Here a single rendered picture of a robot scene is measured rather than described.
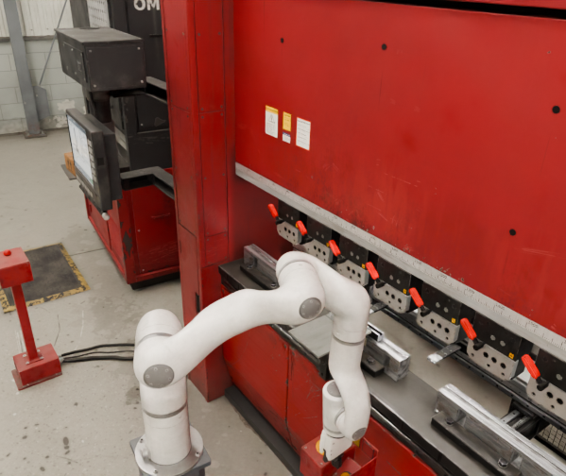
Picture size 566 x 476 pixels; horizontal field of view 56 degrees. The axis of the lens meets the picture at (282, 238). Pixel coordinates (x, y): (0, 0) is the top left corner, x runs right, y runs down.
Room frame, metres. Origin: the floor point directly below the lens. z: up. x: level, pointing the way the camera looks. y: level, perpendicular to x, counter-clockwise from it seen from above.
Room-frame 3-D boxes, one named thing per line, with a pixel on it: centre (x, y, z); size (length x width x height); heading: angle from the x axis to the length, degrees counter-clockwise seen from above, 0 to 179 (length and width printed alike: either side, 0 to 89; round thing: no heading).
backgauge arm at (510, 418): (1.47, -0.97, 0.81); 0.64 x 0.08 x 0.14; 127
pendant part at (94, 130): (2.35, 0.88, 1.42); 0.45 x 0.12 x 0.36; 33
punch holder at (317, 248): (1.90, -0.17, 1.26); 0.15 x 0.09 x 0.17; 37
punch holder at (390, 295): (1.58, -0.41, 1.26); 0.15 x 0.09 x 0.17; 37
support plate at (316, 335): (1.64, -0.19, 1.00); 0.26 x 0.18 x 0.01; 127
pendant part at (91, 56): (2.44, 0.83, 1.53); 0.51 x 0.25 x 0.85; 33
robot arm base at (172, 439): (1.06, 0.30, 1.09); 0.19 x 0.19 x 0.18
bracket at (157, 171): (2.60, 0.69, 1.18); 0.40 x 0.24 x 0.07; 37
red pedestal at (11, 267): (2.47, 1.46, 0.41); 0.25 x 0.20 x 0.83; 127
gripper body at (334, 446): (1.17, -0.18, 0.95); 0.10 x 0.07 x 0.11; 128
